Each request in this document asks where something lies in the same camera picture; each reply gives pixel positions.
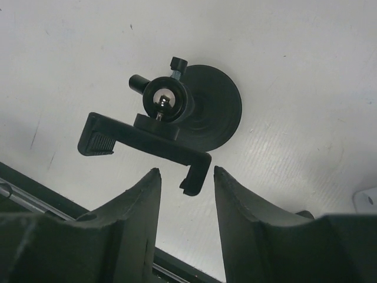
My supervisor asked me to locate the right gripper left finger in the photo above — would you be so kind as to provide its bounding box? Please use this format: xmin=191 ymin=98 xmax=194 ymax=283
xmin=1 ymin=168 xmax=161 ymax=282

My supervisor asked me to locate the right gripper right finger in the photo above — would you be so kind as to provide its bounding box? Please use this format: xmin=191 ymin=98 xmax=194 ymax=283
xmin=214 ymin=167 xmax=376 ymax=282

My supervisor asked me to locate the white folding phone stand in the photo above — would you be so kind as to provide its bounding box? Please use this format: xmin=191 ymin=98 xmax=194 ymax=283
xmin=353 ymin=187 xmax=377 ymax=215

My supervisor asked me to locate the black round-base clamp stand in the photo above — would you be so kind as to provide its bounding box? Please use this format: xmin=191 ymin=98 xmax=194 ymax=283
xmin=77 ymin=57 xmax=242 ymax=196

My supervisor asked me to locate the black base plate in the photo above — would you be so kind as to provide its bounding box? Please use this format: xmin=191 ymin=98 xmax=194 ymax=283
xmin=1 ymin=164 xmax=214 ymax=282

